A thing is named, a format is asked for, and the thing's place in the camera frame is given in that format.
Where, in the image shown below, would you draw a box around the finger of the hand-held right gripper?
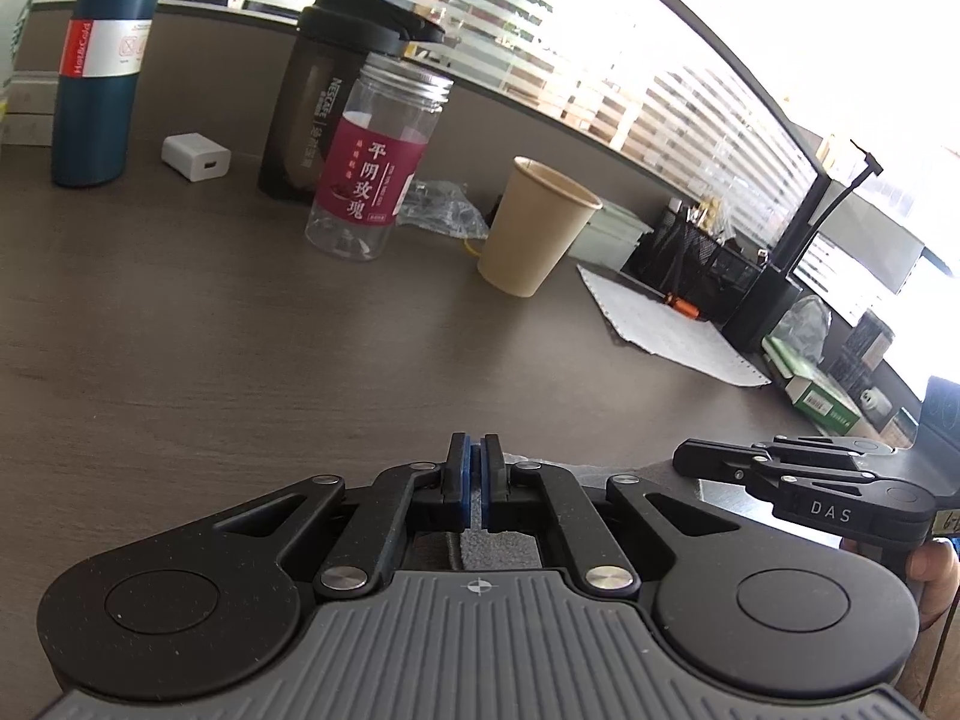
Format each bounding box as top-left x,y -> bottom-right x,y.
673,440 -> 877,501
754,435 -> 899,467

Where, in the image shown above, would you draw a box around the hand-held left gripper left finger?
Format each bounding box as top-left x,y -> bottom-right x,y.
208,432 -> 476,604

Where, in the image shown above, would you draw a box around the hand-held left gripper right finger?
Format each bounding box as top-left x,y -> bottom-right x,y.
478,432 -> 752,602

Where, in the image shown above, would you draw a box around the grey towel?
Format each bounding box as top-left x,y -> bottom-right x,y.
409,450 -> 785,572

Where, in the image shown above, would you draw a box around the white paper towel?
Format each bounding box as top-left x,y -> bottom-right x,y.
576,264 -> 772,389

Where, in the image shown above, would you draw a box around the person's right hand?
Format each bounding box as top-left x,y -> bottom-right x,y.
904,538 -> 960,628

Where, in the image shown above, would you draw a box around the green and white box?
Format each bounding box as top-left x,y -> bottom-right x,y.
763,335 -> 865,436

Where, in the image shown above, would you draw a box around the dark patterned box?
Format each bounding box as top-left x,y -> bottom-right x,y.
844,315 -> 897,391

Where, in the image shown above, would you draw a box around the black desk lamp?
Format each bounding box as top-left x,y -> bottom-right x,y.
722,136 -> 882,355

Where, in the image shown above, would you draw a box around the black mesh pen holder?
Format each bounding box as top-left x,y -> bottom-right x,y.
626,199 -> 767,316

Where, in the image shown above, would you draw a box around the grey monitor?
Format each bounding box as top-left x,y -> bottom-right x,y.
806,199 -> 932,327

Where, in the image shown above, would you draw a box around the pale green box stack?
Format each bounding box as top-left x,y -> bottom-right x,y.
591,202 -> 655,271

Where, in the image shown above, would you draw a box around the beige paper cup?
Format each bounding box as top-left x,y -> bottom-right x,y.
477,156 -> 603,297

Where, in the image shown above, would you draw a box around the crumpled clear plastic bag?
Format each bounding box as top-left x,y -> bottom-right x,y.
396,180 -> 492,239

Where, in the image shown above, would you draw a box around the clear jar with red label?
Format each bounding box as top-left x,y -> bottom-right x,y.
304,56 -> 456,263

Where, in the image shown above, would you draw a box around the dark shaker bottle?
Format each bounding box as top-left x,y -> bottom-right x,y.
259,0 -> 447,203

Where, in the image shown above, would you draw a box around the white charger adapter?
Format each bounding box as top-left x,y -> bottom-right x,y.
161,133 -> 232,185

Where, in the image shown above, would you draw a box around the window blinds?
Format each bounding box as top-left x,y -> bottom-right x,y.
30,0 -> 826,200

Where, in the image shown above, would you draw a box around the blue thermos bottle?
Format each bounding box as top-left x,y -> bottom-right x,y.
51,0 -> 177,188

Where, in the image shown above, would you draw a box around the grey flat boxes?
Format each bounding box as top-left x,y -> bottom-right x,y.
0,71 -> 62,148

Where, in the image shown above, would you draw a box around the clear plastic cup with label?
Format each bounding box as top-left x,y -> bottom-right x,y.
0,0 -> 40,87

